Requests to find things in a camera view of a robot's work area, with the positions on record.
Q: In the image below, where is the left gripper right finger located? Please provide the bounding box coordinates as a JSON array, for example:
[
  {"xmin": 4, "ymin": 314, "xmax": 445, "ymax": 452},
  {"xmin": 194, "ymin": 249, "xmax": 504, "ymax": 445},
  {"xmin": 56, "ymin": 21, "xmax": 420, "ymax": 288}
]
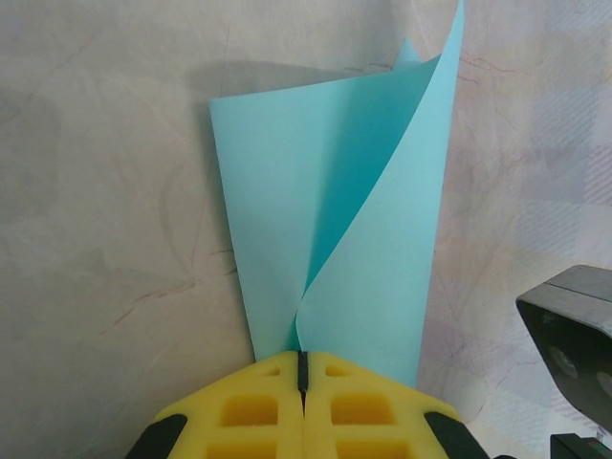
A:
[{"xmin": 303, "ymin": 351, "xmax": 479, "ymax": 459}]

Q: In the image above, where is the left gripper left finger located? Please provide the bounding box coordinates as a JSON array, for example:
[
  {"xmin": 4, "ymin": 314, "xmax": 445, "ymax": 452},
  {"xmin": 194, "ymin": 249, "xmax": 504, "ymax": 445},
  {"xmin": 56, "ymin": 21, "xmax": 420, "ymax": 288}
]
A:
[{"xmin": 136, "ymin": 351, "xmax": 308, "ymax": 459}]

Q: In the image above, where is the light blue cloth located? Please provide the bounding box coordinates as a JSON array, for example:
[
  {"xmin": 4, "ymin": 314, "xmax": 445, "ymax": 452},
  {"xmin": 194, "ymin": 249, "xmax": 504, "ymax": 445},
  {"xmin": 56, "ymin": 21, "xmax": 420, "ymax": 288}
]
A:
[{"xmin": 208, "ymin": 0, "xmax": 468, "ymax": 389}]

